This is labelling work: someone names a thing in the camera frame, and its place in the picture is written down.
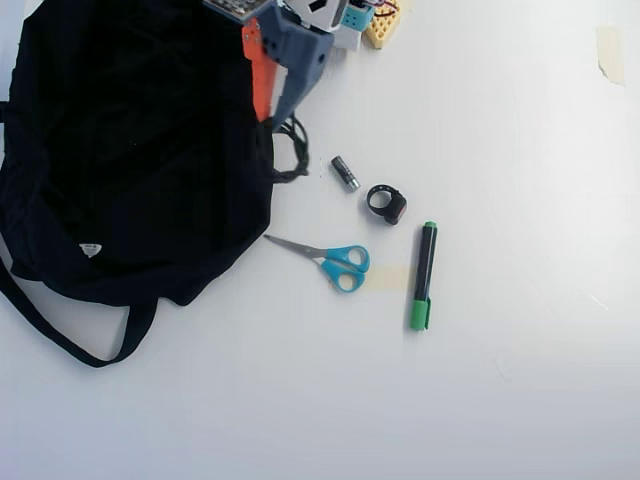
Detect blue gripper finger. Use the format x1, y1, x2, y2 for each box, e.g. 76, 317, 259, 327
272, 74, 317, 131

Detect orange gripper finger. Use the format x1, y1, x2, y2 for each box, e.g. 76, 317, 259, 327
241, 17, 280, 123

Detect blue grey gripper body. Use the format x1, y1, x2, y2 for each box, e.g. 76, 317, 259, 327
258, 0, 347, 87

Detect black cable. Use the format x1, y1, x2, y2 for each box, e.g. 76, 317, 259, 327
272, 113, 311, 184

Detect black fabric bag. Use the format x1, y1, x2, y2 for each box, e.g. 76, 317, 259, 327
0, 0, 277, 370

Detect small black battery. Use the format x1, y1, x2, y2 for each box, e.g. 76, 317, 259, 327
328, 155, 362, 192

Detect short beige masking tape strip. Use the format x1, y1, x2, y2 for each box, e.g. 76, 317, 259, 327
367, 265, 414, 292

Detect green and black marker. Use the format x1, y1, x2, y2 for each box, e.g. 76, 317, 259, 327
409, 220, 440, 332

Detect large beige masking tape piece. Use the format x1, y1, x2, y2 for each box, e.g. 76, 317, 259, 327
594, 25, 626, 86

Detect black ring with red block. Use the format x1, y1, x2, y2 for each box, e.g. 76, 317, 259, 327
365, 183, 407, 226

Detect blue handled scissors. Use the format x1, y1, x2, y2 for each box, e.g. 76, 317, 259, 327
263, 233, 372, 294

